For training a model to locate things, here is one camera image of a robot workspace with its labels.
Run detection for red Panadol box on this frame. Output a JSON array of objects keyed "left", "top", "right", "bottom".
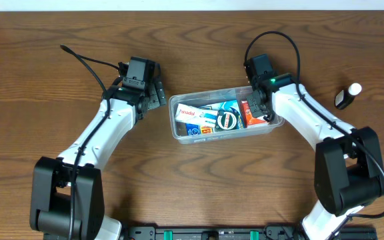
[{"left": 241, "top": 100, "right": 269, "bottom": 129}]

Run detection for blue fever medicine box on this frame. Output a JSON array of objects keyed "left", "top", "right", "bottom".
[{"left": 185, "top": 100, "right": 245, "bottom": 135}]

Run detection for green Zam-Buk box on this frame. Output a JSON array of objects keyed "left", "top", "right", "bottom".
[{"left": 215, "top": 111, "right": 242, "bottom": 132}]

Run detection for white Panadol packet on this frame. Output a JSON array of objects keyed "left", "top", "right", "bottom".
[{"left": 175, "top": 104, "right": 218, "bottom": 128}]

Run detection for clear plastic container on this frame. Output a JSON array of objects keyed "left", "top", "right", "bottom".
[{"left": 169, "top": 86, "right": 284, "bottom": 144}]

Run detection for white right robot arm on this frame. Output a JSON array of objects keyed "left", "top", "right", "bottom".
[{"left": 244, "top": 55, "right": 384, "bottom": 239}]

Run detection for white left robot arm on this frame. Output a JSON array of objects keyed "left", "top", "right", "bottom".
[{"left": 29, "top": 57, "right": 167, "bottom": 240}]

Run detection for dark syrup bottle white cap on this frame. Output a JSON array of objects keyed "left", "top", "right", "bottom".
[{"left": 334, "top": 83, "right": 362, "bottom": 110}]

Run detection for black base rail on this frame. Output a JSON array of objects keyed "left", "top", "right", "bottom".
[{"left": 121, "top": 225, "right": 379, "bottom": 240}]

